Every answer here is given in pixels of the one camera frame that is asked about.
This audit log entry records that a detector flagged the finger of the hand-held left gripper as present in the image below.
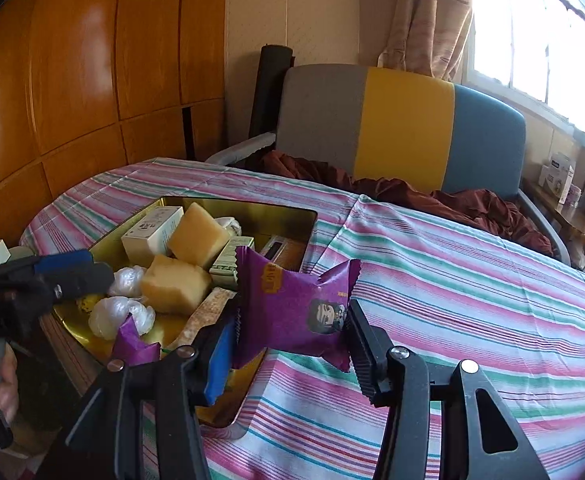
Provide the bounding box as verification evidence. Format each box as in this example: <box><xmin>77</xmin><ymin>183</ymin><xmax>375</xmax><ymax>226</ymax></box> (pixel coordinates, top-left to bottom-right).
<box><xmin>32</xmin><ymin>251</ymin><xmax>94</xmax><ymax>277</ymax></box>
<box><xmin>47</xmin><ymin>262</ymin><xmax>116</xmax><ymax>303</ymax></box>

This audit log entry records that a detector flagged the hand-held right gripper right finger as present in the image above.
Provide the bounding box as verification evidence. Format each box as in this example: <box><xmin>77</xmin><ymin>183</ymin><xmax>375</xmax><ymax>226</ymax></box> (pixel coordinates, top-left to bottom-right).
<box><xmin>347</xmin><ymin>300</ymin><xmax>550</xmax><ymax>480</ymax></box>

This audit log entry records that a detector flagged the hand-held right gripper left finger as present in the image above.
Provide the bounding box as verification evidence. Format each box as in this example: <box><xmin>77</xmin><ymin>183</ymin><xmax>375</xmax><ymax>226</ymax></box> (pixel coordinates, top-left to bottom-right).
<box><xmin>37</xmin><ymin>317</ymin><xmax>238</xmax><ymax>480</ymax></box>

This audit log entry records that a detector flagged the small toy clutter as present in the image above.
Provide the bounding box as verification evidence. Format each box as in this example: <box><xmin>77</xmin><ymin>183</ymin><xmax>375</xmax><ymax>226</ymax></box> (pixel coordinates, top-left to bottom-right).
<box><xmin>260</xmin><ymin>235</ymin><xmax>307</xmax><ymax>273</ymax></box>
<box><xmin>107</xmin><ymin>266</ymin><xmax>146</xmax><ymax>297</ymax></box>

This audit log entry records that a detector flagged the white plastic-wrapped ball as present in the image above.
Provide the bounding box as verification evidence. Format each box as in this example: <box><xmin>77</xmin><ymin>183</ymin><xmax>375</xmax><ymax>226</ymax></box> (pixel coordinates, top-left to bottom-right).
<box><xmin>216</xmin><ymin>216</ymin><xmax>243</xmax><ymax>237</ymax></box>
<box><xmin>88</xmin><ymin>296</ymin><xmax>156</xmax><ymax>341</ymax></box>

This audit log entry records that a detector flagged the cracker packet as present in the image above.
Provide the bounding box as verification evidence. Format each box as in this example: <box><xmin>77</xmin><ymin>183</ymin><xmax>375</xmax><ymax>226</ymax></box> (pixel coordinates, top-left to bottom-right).
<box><xmin>175</xmin><ymin>287</ymin><xmax>237</xmax><ymax>356</ymax></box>

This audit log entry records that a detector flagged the white box red print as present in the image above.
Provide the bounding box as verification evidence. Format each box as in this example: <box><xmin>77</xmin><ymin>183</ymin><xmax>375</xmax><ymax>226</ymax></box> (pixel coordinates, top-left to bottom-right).
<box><xmin>121</xmin><ymin>206</ymin><xmax>184</xmax><ymax>268</ymax></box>

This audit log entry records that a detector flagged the purple snack packet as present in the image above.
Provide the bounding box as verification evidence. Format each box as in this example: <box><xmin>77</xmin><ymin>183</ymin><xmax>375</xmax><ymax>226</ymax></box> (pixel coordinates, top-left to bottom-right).
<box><xmin>232</xmin><ymin>246</ymin><xmax>363</xmax><ymax>373</ymax></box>
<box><xmin>111</xmin><ymin>314</ymin><xmax>162</xmax><ymax>367</ymax></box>

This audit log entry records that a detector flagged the yellow sponge cake block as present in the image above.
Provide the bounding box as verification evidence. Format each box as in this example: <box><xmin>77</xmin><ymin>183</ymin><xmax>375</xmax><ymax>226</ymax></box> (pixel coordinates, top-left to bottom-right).
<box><xmin>140</xmin><ymin>254</ymin><xmax>213</xmax><ymax>316</ymax></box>
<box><xmin>167</xmin><ymin>202</ymin><xmax>232</xmax><ymax>268</ymax></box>

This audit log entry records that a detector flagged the small green white box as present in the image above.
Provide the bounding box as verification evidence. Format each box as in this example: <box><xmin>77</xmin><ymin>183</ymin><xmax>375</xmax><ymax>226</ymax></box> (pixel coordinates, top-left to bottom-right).
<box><xmin>209</xmin><ymin>236</ymin><xmax>256</xmax><ymax>289</ymax></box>

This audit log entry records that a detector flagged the gold tin box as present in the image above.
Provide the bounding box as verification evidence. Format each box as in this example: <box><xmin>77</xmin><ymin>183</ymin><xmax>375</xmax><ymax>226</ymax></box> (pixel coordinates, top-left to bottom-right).
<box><xmin>52</xmin><ymin>197</ymin><xmax>319</xmax><ymax>428</ymax></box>

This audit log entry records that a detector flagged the person's left hand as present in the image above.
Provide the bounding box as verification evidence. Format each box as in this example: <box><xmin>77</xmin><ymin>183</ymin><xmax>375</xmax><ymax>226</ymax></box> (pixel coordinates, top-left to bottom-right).
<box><xmin>0</xmin><ymin>345</ymin><xmax>22</xmax><ymax>423</ymax></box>

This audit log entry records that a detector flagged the striped tablecloth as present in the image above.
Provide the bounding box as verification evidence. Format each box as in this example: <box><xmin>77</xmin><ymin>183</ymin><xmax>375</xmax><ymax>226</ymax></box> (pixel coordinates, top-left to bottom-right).
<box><xmin>20</xmin><ymin>157</ymin><xmax>585</xmax><ymax>480</ymax></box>

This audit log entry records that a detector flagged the maroon cloth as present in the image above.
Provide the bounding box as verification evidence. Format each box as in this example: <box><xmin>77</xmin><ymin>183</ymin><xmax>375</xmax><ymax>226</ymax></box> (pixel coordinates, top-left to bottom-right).
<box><xmin>242</xmin><ymin>150</ymin><xmax>555</xmax><ymax>256</ymax></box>

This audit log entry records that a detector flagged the wooden wardrobe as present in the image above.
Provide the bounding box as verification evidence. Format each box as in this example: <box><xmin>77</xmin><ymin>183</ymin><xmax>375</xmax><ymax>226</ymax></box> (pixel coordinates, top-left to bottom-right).
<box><xmin>0</xmin><ymin>0</ymin><xmax>230</xmax><ymax>251</ymax></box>

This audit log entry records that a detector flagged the grey yellow blue armchair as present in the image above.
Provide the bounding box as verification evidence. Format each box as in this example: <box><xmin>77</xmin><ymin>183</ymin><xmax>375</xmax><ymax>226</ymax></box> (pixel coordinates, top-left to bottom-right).
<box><xmin>205</xmin><ymin>64</ymin><xmax>570</xmax><ymax>266</ymax></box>

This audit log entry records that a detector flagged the wooden side desk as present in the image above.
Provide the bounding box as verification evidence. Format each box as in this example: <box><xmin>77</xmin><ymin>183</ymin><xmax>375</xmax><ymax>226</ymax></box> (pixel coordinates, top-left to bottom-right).
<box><xmin>522</xmin><ymin>177</ymin><xmax>585</xmax><ymax>261</ymax></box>

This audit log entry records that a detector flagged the white printed carton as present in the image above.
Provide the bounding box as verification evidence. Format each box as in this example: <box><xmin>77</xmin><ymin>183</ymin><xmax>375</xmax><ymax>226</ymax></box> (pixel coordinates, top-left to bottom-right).
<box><xmin>539</xmin><ymin>165</ymin><xmax>571</xmax><ymax>205</ymax></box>

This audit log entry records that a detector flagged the black rolled mat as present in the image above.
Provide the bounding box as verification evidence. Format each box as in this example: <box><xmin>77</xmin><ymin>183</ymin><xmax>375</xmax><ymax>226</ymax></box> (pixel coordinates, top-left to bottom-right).
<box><xmin>249</xmin><ymin>45</ymin><xmax>293</xmax><ymax>136</ymax></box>

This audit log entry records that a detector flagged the white box blue label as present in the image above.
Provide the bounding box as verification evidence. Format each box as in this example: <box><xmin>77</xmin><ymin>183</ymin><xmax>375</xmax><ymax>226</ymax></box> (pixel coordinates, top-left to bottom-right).
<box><xmin>551</xmin><ymin>152</ymin><xmax>577</xmax><ymax>181</ymax></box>

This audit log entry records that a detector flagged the beige patterned curtain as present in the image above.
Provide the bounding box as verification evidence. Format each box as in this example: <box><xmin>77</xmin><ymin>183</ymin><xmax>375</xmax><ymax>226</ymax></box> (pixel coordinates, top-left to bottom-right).
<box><xmin>377</xmin><ymin>0</ymin><xmax>475</xmax><ymax>81</ymax></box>

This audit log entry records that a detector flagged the window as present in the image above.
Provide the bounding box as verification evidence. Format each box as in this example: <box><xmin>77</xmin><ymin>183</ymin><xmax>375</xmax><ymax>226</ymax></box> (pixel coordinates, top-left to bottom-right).
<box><xmin>465</xmin><ymin>0</ymin><xmax>585</xmax><ymax>141</ymax></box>

